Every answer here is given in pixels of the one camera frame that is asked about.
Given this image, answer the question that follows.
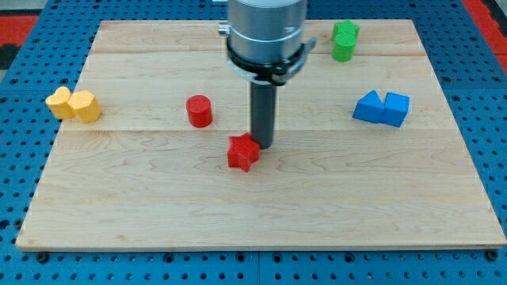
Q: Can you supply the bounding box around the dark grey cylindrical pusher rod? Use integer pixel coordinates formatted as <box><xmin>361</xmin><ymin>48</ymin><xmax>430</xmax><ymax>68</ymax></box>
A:
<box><xmin>250</xmin><ymin>82</ymin><xmax>276</xmax><ymax>150</ymax></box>

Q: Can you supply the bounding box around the red star block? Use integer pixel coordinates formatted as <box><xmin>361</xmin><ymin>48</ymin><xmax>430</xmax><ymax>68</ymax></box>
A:
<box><xmin>227</xmin><ymin>133</ymin><xmax>260</xmax><ymax>173</ymax></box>

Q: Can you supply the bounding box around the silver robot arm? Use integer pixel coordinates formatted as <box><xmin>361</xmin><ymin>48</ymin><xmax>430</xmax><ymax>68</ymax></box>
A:
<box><xmin>219</xmin><ymin>0</ymin><xmax>316</xmax><ymax>150</ymax></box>

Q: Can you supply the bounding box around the green star block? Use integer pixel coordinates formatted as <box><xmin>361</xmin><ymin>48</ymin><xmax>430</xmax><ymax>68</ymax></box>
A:
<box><xmin>331</xmin><ymin>19</ymin><xmax>360</xmax><ymax>40</ymax></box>

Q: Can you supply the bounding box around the red cylinder block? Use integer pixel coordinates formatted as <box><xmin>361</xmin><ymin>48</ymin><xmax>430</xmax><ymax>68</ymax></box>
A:
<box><xmin>185</xmin><ymin>94</ymin><xmax>213</xmax><ymax>128</ymax></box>

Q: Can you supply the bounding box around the green cylinder block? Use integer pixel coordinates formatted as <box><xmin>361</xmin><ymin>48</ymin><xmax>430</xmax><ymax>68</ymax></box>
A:
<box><xmin>331</xmin><ymin>32</ymin><xmax>356</xmax><ymax>62</ymax></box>

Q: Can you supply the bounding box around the blue triangle block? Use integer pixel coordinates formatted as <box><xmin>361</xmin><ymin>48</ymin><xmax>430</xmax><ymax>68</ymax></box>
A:
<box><xmin>353</xmin><ymin>90</ymin><xmax>384</xmax><ymax>124</ymax></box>

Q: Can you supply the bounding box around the light wooden board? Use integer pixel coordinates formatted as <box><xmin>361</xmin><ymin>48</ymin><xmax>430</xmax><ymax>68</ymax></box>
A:
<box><xmin>17</xmin><ymin>20</ymin><xmax>506</xmax><ymax>252</ymax></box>

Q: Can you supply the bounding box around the blue cube block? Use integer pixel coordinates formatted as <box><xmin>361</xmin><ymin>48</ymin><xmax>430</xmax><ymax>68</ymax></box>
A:
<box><xmin>379</xmin><ymin>92</ymin><xmax>410</xmax><ymax>127</ymax></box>

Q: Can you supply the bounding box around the yellow hexagon block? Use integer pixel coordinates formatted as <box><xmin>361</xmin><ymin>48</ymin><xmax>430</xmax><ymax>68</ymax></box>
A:
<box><xmin>67</xmin><ymin>90</ymin><xmax>101</xmax><ymax>124</ymax></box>

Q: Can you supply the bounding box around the yellow heart block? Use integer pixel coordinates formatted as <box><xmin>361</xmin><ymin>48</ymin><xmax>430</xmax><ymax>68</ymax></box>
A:
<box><xmin>45</xmin><ymin>86</ymin><xmax>74</xmax><ymax>120</ymax></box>

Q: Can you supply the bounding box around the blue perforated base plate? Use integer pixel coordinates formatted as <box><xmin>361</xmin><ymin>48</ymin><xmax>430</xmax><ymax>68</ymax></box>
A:
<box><xmin>1</xmin><ymin>0</ymin><xmax>506</xmax><ymax>284</ymax></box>

